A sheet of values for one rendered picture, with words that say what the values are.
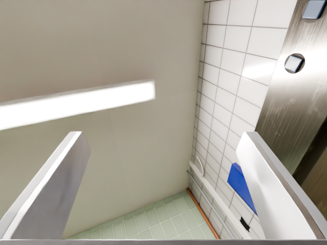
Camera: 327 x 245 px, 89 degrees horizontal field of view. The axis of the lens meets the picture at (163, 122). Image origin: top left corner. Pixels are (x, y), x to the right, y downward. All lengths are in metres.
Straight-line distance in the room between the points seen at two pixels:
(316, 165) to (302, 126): 0.15
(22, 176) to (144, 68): 0.95
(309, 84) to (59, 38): 0.98
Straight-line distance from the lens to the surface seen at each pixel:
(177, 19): 1.04
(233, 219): 1.33
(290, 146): 0.80
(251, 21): 0.85
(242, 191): 1.08
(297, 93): 0.74
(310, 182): 0.85
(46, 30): 0.94
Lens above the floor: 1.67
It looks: 51 degrees up
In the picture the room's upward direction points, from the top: 38 degrees counter-clockwise
